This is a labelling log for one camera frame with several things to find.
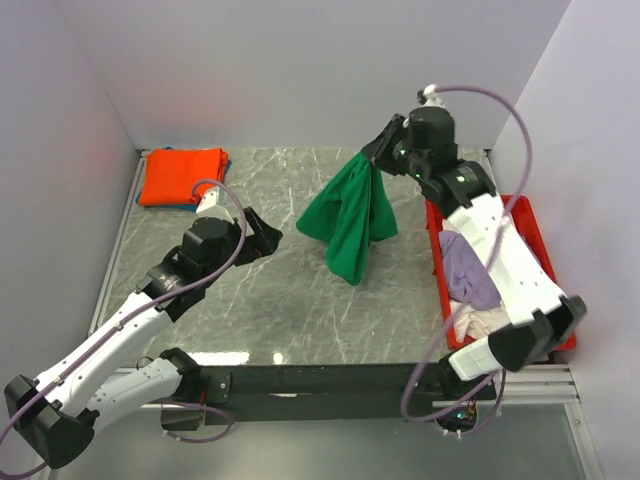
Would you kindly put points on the red plastic bin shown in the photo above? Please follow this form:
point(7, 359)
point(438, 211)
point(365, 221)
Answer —
point(524, 221)

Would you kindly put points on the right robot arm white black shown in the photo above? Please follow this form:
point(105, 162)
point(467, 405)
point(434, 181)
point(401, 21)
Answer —
point(541, 316)

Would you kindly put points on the lavender t shirt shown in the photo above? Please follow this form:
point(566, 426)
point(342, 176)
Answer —
point(466, 278)

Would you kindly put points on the aluminium frame rail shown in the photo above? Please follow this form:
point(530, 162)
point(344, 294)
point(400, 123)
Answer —
point(541, 385)

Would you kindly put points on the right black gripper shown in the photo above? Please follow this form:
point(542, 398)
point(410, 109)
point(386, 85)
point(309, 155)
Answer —
point(385, 138)

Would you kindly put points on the black base beam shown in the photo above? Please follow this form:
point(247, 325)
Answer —
point(250, 393)

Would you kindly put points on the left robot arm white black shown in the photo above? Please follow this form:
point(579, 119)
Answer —
point(59, 412)

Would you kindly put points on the folded orange t shirt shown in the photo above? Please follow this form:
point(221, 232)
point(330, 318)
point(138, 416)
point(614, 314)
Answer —
point(180, 175)

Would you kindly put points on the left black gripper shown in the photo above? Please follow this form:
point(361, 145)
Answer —
point(263, 242)

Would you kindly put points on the green t shirt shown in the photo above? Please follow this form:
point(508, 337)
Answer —
point(348, 215)

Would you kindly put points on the pale pink t shirt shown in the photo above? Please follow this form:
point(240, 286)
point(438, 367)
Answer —
point(475, 323)

